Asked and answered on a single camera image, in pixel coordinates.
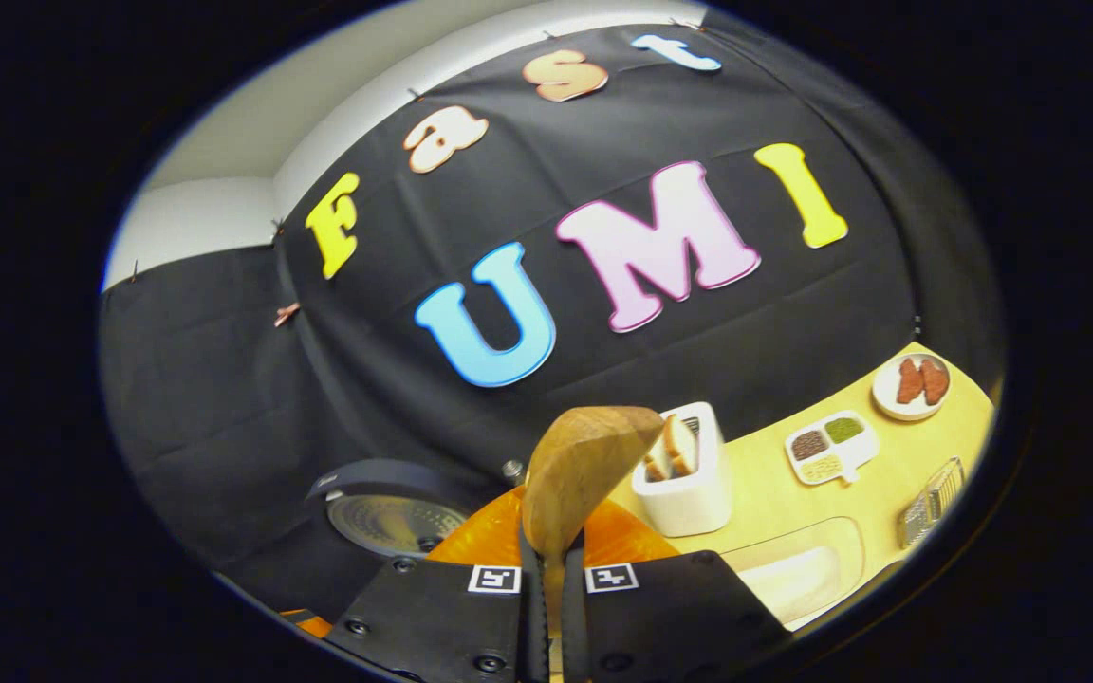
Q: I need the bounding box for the black backdrop cloth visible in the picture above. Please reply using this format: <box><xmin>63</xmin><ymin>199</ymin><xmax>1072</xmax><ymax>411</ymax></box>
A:
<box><xmin>99</xmin><ymin>19</ymin><xmax>1008</xmax><ymax>608</ymax></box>

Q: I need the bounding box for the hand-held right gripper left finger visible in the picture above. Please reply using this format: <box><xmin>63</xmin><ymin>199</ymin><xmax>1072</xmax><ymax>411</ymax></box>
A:
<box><xmin>324</xmin><ymin>489</ymin><xmax>552</xmax><ymax>683</ymax></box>

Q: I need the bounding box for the dark grey rice cooker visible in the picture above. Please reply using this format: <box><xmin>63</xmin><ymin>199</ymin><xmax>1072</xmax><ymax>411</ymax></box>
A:
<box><xmin>305</xmin><ymin>459</ymin><xmax>509</xmax><ymax>570</ymax></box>

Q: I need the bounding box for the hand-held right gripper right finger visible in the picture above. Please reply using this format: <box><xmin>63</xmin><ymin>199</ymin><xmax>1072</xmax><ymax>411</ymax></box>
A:
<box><xmin>561</xmin><ymin>498</ymin><xmax>794</xmax><ymax>683</ymax></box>

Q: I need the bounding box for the white toaster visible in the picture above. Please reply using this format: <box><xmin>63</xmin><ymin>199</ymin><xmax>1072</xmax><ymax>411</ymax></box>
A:
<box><xmin>631</xmin><ymin>401</ymin><xmax>732</xmax><ymax>538</ymax></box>

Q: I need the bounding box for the wire metal chopstick holder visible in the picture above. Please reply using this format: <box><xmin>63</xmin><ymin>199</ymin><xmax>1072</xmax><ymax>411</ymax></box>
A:
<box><xmin>896</xmin><ymin>457</ymin><xmax>967</xmax><ymax>551</ymax></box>

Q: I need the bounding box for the white divided dish of grains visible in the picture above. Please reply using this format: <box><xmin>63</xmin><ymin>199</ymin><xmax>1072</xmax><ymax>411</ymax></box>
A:
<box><xmin>784</xmin><ymin>410</ymin><xmax>880</xmax><ymax>487</ymax></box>

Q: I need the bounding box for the white round plate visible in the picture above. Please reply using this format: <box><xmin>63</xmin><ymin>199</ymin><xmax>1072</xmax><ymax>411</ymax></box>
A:
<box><xmin>871</xmin><ymin>353</ymin><xmax>953</xmax><ymax>422</ymax></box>

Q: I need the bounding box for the clear glass tray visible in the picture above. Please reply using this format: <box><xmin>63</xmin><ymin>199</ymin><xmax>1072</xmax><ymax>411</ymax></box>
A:
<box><xmin>717</xmin><ymin>517</ymin><xmax>865</xmax><ymax>632</ymax></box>

